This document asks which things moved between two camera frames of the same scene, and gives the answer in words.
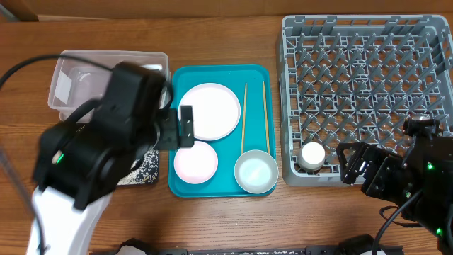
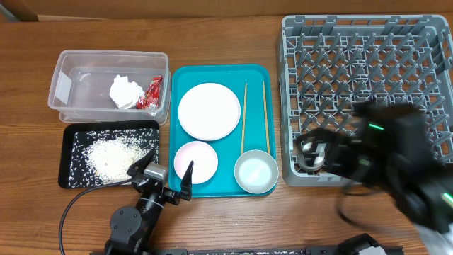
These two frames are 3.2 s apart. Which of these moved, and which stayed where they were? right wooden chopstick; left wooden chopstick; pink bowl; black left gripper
Moved: black left gripper
Stayed: pink bowl; left wooden chopstick; right wooden chopstick
